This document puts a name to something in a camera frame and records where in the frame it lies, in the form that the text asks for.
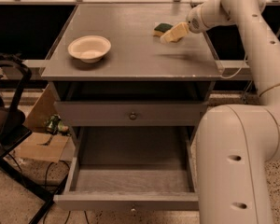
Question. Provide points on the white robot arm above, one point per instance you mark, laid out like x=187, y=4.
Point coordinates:
x=235, y=141

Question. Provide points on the cardboard sheet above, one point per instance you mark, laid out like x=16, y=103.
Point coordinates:
x=41, y=145

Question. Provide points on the white paper bowl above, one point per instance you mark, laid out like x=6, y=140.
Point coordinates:
x=89, y=48

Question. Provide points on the green crumpled bag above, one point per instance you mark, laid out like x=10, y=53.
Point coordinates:
x=54, y=125

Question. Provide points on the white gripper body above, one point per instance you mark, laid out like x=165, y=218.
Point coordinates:
x=194, y=22

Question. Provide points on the grey wooden drawer cabinet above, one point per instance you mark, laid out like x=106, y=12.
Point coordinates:
x=129, y=28

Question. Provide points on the green and yellow sponge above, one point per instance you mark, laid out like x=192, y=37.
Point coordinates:
x=161, y=29

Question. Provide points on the black chair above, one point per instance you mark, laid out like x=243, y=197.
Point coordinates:
x=13, y=132

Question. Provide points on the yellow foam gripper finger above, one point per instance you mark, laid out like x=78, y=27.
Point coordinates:
x=178, y=31

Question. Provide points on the grey upper drawer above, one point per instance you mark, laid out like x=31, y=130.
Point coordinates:
x=75, y=113

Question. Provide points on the open grey lower drawer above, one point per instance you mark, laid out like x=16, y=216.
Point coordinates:
x=131, y=169

